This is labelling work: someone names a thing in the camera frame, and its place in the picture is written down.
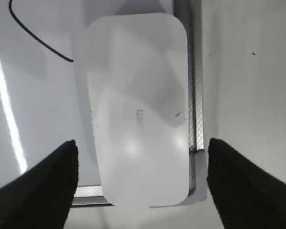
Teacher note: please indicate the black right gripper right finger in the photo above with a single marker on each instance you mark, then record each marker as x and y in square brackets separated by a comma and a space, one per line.
[245, 196]

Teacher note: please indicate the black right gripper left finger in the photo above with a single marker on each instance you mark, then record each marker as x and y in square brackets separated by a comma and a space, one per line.
[41, 198]

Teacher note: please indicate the white whiteboard with aluminium frame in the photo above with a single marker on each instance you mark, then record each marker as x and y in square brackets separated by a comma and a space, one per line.
[44, 98]

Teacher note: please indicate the white rectangular whiteboard eraser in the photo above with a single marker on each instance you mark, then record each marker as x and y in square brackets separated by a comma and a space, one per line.
[137, 78]

